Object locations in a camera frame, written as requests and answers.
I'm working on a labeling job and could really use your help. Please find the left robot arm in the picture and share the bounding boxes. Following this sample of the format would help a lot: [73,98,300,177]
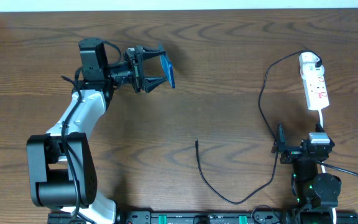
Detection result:
[26,37,175,223]

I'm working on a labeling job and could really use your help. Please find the white USB wall charger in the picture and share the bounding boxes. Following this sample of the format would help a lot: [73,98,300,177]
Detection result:
[299,52,324,80]

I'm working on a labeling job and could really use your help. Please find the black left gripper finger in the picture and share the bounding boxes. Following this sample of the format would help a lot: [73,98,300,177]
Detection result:
[140,45,166,60]
[142,77,167,93]

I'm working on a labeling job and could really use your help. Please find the blue Samsung Galaxy smartphone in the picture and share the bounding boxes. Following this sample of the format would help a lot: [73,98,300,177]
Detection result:
[160,54,175,88]

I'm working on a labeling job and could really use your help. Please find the white power strip cord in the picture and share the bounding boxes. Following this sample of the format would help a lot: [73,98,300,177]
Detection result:
[317,108,337,224]

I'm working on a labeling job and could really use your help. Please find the black USB charging cable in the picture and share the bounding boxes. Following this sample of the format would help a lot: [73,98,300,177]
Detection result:
[195,49,323,205]

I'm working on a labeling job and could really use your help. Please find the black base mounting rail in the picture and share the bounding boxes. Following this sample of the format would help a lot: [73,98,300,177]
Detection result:
[46,210,358,224]

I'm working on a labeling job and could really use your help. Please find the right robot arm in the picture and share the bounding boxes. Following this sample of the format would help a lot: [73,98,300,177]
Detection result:
[272,123,341,224]

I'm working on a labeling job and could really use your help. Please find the white power strip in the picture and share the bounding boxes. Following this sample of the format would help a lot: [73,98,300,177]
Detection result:
[300,63,329,111]

